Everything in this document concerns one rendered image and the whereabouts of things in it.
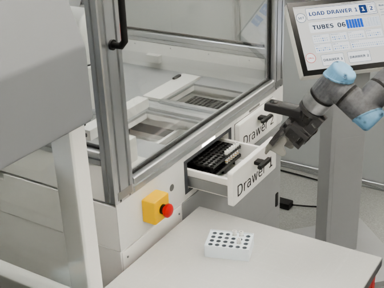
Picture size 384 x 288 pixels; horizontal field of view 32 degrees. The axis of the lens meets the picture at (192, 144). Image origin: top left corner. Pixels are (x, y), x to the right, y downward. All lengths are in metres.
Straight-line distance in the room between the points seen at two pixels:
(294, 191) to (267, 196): 1.13
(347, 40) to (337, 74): 0.94
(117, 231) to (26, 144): 0.76
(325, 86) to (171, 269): 0.64
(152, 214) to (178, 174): 0.19
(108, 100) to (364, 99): 0.66
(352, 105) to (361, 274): 0.44
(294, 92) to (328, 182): 0.96
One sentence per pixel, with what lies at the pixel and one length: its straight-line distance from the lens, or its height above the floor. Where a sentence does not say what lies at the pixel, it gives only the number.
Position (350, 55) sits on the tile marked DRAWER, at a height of 1.01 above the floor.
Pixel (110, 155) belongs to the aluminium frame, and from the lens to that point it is 1.70.
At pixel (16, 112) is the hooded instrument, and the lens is 1.06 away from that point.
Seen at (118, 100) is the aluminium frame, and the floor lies 1.22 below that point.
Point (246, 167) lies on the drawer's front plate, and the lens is 1.99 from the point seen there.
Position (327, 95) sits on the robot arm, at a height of 1.17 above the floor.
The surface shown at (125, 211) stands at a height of 0.91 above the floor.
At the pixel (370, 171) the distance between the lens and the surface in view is 3.81.
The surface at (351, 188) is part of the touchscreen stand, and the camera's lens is 3.04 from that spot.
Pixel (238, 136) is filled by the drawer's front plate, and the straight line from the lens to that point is 2.25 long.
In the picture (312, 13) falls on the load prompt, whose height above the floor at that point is 1.16.
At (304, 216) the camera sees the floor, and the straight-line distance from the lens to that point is 3.52.
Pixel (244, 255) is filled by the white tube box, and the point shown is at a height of 0.78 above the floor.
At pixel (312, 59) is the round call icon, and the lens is 2.64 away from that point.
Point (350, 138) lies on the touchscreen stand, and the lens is 2.92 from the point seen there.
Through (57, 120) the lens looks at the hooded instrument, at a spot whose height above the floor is 1.40.
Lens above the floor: 1.82
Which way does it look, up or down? 25 degrees down
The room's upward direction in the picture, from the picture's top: 2 degrees counter-clockwise
